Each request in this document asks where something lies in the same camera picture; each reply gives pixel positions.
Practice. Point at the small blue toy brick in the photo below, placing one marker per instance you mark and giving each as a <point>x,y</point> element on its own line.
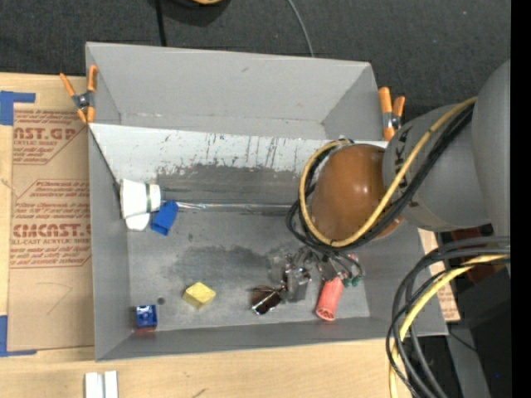
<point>145,316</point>

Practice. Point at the yellow sponge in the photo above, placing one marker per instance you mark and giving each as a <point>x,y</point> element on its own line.
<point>199,294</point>

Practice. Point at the brown lens sunglasses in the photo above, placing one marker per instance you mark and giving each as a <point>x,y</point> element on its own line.
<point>267,303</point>

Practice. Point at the grey metal bin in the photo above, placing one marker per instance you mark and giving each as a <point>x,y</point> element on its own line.
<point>232,239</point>

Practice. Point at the white cup with green stripe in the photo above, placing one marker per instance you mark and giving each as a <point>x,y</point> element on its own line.
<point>134,197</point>

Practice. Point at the blue block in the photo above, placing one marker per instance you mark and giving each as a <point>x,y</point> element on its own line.
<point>165,219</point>

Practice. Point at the salmon pink cylinder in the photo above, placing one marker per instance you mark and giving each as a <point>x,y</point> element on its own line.
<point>329,299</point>

